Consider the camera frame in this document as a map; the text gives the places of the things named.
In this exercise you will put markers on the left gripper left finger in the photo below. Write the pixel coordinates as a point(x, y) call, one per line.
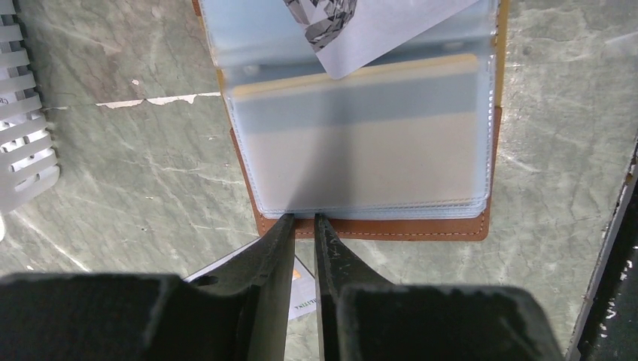
point(237, 311)

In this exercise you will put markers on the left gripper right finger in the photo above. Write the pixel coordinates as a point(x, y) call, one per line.
point(363, 316)

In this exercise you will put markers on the brown leather card holder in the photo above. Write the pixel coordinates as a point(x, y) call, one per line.
point(259, 41)

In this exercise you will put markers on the gold credit card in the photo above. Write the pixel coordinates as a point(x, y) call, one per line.
point(405, 134)

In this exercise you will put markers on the white plastic basket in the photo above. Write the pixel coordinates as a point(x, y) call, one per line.
point(29, 165)

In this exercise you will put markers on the clear plastic card sleeve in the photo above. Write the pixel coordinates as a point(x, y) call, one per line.
point(303, 298)

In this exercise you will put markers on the silver VIP card in basket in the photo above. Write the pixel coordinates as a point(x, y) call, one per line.
point(347, 35)

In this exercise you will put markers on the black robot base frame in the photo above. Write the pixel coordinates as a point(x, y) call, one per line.
point(606, 328)

